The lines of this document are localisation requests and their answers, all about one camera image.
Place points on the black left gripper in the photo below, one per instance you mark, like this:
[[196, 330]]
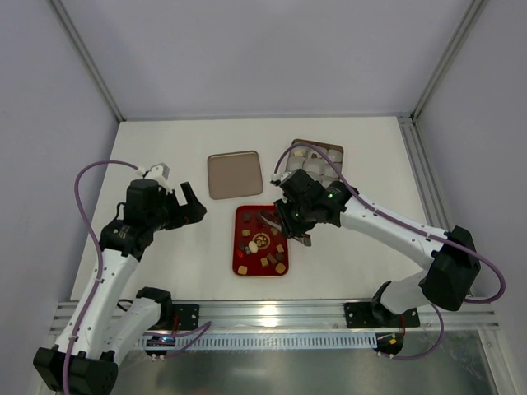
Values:
[[178, 210]]

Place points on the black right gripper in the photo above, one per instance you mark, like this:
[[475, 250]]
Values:
[[286, 220]]

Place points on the metal serving tongs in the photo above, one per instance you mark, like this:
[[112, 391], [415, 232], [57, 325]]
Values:
[[277, 223]]

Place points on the light brown chocolate block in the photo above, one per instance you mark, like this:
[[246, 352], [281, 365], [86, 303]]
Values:
[[267, 215]]

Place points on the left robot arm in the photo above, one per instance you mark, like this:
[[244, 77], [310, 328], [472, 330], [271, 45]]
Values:
[[86, 356]]

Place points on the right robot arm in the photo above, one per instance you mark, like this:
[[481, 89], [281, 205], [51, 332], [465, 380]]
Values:
[[447, 265]]

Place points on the brown rectangular chocolate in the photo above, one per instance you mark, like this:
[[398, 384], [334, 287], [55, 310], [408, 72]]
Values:
[[271, 258]]

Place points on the white round chocolate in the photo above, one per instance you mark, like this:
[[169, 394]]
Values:
[[253, 247]]

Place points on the golden round chocolate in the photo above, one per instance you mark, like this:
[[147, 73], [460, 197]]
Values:
[[280, 268]]

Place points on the red rectangular tray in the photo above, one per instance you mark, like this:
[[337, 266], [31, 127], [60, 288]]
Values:
[[260, 233]]

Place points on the beige tin lid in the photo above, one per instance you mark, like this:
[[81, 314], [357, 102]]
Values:
[[234, 175]]

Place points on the beige tin box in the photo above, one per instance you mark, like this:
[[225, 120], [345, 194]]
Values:
[[313, 163]]

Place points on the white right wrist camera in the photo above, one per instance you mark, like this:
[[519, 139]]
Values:
[[277, 178]]

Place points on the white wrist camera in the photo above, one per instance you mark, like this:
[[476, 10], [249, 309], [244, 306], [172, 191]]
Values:
[[277, 178], [159, 173]]

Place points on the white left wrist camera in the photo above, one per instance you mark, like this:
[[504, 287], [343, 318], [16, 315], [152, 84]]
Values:
[[159, 173]]

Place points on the aluminium frame rail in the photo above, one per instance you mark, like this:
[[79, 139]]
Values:
[[281, 316]]

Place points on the white slotted cable duct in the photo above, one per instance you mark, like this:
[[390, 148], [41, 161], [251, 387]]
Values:
[[215, 341]]

